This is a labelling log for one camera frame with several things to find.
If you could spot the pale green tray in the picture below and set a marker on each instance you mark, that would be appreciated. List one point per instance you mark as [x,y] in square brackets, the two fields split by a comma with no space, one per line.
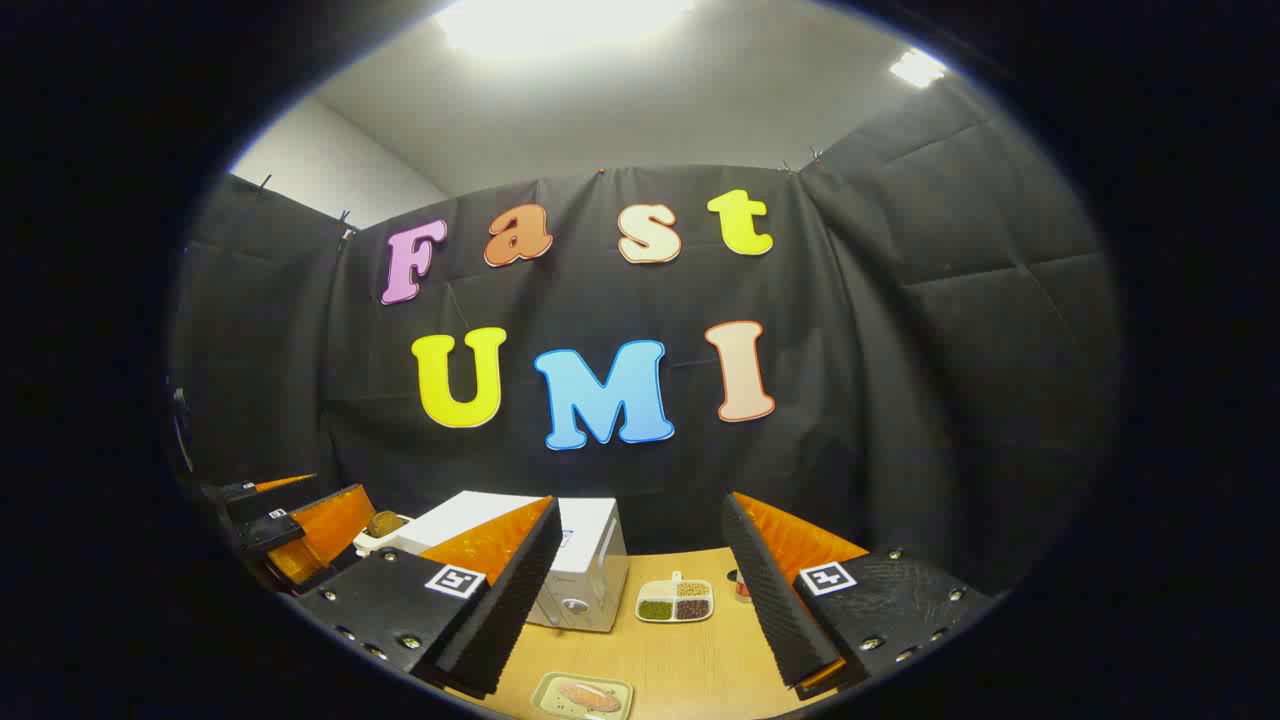
[548,695]

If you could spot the white microwave oven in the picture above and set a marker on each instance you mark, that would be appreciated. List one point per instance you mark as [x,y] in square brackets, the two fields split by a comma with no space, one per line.
[585,560]

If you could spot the white toaster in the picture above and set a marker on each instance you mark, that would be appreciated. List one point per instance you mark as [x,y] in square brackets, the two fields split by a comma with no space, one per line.
[366,543]

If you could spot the brown toast slice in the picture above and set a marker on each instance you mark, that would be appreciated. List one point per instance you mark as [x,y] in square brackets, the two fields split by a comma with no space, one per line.
[385,523]

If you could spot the divided dish of beans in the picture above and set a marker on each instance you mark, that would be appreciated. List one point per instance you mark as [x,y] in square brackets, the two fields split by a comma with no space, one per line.
[675,600]

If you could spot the ceiling light panel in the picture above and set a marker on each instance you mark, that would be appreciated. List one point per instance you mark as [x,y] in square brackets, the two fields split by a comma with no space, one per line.
[917,67]
[560,22]

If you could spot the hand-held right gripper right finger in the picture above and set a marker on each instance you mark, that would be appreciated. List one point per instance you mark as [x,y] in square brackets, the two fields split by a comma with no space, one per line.
[775,610]

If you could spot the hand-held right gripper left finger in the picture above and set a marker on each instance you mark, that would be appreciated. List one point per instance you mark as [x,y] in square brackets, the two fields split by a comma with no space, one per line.
[510,610]

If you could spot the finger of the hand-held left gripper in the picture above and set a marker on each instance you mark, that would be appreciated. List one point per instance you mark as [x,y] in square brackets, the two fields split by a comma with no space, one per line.
[265,497]
[320,530]

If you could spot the pink round bread bun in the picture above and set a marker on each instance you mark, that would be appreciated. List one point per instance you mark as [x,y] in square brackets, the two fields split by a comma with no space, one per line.
[590,697]

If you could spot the red label water bottle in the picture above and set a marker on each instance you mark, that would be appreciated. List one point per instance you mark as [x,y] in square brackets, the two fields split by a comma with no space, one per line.
[741,588]

